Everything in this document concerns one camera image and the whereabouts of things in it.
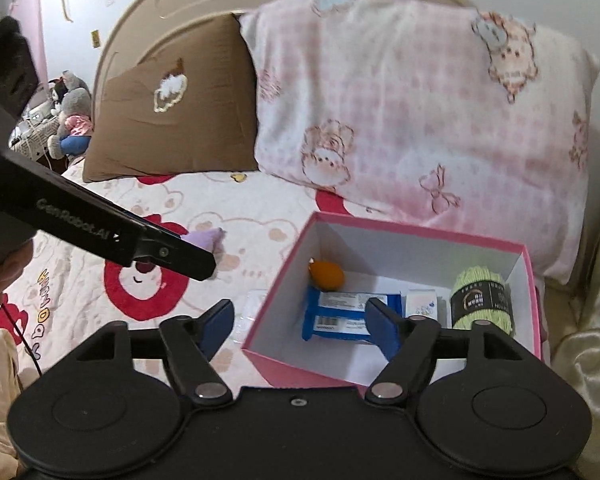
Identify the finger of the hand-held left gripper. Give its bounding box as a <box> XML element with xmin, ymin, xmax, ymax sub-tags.
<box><xmin>117</xmin><ymin>216</ymin><xmax>217</xmax><ymax>282</ymax></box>

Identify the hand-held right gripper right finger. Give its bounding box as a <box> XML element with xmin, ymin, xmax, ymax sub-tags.
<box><xmin>365</xmin><ymin>297</ymin><xmax>526</xmax><ymax>406</ymax></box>

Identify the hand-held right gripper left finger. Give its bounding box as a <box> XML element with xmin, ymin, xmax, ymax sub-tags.
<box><xmin>75</xmin><ymin>298</ymin><xmax>236</xmax><ymax>407</ymax></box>

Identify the purple plush toy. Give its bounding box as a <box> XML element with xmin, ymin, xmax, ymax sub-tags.
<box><xmin>182</xmin><ymin>227</ymin><xmax>227</xmax><ymax>257</ymax></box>

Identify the white tissue pack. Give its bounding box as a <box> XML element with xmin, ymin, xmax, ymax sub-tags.
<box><xmin>404</xmin><ymin>290</ymin><xmax>440</xmax><ymax>320</ymax></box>

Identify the blue wipes packet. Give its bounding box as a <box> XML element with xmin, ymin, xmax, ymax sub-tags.
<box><xmin>302</xmin><ymin>287</ymin><xmax>403</xmax><ymax>345</ymax></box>

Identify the orange ball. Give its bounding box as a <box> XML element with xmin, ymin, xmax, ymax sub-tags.
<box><xmin>307</xmin><ymin>257</ymin><xmax>344</xmax><ymax>291</ymax></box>

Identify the pink cardboard box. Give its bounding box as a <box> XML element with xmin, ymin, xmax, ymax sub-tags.
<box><xmin>242</xmin><ymin>212</ymin><xmax>545</xmax><ymax>388</ymax></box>

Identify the green yarn ball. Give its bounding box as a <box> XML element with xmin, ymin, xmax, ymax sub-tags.
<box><xmin>449</xmin><ymin>265</ymin><xmax>521</xmax><ymax>333</ymax></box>

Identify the person's left hand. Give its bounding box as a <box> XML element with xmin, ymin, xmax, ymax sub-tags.
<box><xmin>0</xmin><ymin>240</ymin><xmax>33</xmax><ymax>328</ymax></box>

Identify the bear printed blanket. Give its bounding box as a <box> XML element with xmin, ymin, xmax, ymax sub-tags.
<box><xmin>0</xmin><ymin>167</ymin><xmax>361</xmax><ymax>396</ymax></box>

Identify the grey plush toy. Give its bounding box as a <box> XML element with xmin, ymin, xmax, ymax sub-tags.
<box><xmin>47</xmin><ymin>71</ymin><xmax>93</xmax><ymax>158</ymax></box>

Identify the black and white plush toy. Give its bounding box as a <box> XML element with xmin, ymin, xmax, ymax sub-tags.
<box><xmin>47</xmin><ymin>77</ymin><xmax>71</xmax><ymax>111</ymax></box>

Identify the brown pillow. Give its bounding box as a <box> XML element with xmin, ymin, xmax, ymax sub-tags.
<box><xmin>82</xmin><ymin>12</ymin><xmax>258</xmax><ymax>183</ymax></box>

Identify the pink curtain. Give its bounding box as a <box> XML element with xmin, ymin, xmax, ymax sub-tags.
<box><xmin>10</xmin><ymin>0</ymin><xmax>48</xmax><ymax>86</ymax></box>

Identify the beige fleece cloth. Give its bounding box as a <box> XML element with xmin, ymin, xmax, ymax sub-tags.
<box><xmin>0</xmin><ymin>327</ymin><xmax>36</xmax><ymax>461</ymax></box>

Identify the cream satin cloth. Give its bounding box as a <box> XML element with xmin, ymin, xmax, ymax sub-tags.
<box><xmin>545</xmin><ymin>200</ymin><xmax>600</xmax><ymax>461</ymax></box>

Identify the pink printed pillow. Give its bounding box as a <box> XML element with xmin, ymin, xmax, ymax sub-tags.
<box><xmin>239</xmin><ymin>0</ymin><xmax>600</xmax><ymax>283</ymax></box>

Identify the beige headboard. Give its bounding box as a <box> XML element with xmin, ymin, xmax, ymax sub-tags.
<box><xmin>92</xmin><ymin>0</ymin><xmax>481</xmax><ymax>126</ymax></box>

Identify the black cable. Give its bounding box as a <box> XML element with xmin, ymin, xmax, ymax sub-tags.
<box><xmin>0</xmin><ymin>297</ymin><xmax>46</xmax><ymax>381</ymax></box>

